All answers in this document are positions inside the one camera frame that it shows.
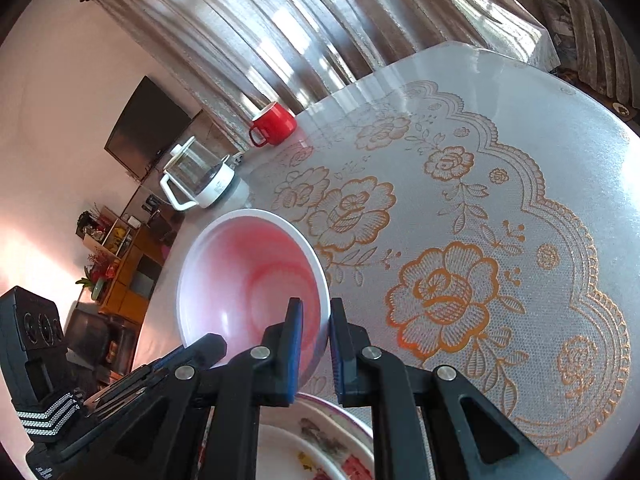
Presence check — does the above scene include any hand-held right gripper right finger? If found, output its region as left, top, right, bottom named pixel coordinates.
left=329, top=297, right=571, bottom=480

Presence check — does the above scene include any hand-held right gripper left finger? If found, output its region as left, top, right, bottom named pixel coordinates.
left=65, top=297, right=305, bottom=480

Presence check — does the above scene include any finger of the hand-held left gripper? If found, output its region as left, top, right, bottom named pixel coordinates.
left=82, top=332, right=228, bottom=422

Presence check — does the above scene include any purple rim plate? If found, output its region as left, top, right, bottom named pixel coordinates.
left=197, top=392, right=376, bottom=480

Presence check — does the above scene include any red plastic bowl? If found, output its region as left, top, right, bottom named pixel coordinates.
left=176, top=208, right=332, bottom=396

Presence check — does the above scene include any white rose print plate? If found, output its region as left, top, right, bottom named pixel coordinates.
left=255, top=422, right=375, bottom=480

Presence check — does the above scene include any dark chair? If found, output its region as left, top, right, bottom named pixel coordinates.
left=65, top=307, right=141, bottom=376

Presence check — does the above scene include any wooden cabinet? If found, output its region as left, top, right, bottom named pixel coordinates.
left=75, top=205, right=173, bottom=326

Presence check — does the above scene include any lace floral table mat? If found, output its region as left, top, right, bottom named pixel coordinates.
left=250, top=80, right=632, bottom=456

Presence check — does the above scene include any white glass kettle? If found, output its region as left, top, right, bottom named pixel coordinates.
left=160, top=136, right=237, bottom=212

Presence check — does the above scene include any black television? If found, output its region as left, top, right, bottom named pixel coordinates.
left=104, top=76, right=193, bottom=181

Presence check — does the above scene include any red mug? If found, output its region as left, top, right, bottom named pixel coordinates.
left=248, top=101, right=298, bottom=148

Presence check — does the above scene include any wide grey curtain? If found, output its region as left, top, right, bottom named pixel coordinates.
left=82, top=0, right=558, bottom=153

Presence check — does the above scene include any narrow grey window curtain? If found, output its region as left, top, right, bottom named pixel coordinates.
left=555, top=0, right=640, bottom=106

